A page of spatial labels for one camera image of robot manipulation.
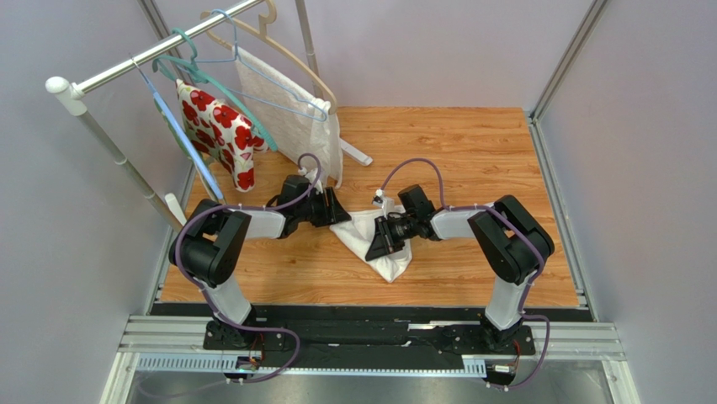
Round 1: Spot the white cloth napkin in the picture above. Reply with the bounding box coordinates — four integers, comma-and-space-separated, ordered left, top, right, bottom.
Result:
329, 209, 412, 283

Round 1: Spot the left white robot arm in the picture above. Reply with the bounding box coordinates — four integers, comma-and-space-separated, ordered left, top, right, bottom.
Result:
168, 173, 351, 331

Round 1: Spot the purple cable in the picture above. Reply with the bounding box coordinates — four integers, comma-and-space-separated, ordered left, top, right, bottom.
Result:
380, 157, 552, 391
174, 152, 324, 385

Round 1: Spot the white hanging towel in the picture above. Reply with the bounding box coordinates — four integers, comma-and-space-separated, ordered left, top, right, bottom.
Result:
236, 49, 343, 188

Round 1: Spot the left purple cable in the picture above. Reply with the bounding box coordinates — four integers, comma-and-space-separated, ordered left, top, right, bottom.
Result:
174, 152, 324, 385

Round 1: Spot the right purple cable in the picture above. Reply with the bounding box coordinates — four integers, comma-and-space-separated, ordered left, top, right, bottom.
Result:
380, 157, 552, 391

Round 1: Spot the beige wooden hanger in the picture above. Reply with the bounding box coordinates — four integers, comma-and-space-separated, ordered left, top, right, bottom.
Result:
229, 0, 338, 114

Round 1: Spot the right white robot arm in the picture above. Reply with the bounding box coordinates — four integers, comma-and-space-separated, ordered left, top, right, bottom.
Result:
365, 184, 555, 350

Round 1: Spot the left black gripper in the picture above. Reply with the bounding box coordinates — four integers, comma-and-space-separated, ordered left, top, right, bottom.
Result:
296, 187, 352, 227

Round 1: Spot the white clothes rack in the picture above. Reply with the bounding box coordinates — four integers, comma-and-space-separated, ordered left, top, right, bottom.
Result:
45, 0, 375, 234

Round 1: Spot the white slotted cable duct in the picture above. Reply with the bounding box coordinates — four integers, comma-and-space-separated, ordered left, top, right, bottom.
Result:
135, 353, 487, 378

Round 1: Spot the green patterned cloth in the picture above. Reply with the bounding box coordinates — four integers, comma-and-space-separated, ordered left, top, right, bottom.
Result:
151, 96, 226, 203

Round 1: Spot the red floral cloth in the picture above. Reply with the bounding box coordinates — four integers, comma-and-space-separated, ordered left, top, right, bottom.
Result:
175, 79, 268, 193

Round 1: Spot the teal plastic hanger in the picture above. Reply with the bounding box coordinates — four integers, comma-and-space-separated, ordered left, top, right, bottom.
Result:
151, 28, 279, 152

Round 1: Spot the light blue wire hanger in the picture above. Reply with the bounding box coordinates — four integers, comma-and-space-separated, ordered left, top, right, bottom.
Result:
198, 9, 329, 122

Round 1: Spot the blue plastic hanger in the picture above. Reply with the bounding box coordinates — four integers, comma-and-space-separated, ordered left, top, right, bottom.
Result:
136, 70, 226, 202

